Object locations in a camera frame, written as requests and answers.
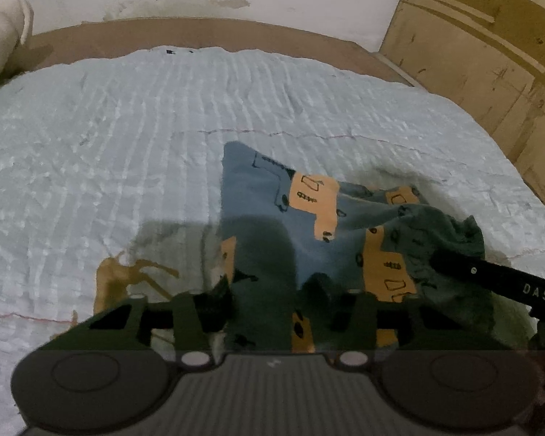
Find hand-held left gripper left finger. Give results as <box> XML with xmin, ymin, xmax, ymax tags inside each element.
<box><xmin>78</xmin><ymin>276</ymin><xmax>234</xmax><ymax>370</ymax></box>

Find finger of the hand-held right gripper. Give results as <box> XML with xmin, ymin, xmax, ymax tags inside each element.
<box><xmin>428</xmin><ymin>246</ymin><xmax>510</xmax><ymax>303</ymax></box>

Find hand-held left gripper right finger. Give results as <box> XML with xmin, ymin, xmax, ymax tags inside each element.
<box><xmin>302</xmin><ymin>272</ymin><xmax>505</xmax><ymax>368</ymax></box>

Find blue pants with orange print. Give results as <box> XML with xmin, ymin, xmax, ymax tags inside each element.
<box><xmin>200</xmin><ymin>141</ymin><xmax>502</xmax><ymax>355</ymax></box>

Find light blue quilted blanket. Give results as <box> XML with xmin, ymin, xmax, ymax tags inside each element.
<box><xmin>0</xmin><ymin>48</ymin><xmax>545</xmax><ymax>436</ymax></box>

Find wooden wardrobe panel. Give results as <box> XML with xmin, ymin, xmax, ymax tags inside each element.
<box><xmin>378</xmin><ymin>0</ymin><xmax>545</xmax><ymax>225</ymax></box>

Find white rolled pillow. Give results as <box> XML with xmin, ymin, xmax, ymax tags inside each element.
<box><xmin>0</xmin><ymin>0</ymin><xmax>36</xmax><ymax>97</ymax></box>

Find brown bed frame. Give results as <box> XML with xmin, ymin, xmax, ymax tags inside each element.
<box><xmin>2</xmin><ymin>17</ymin><xmax>415</xmax><ymax>88</ymax></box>

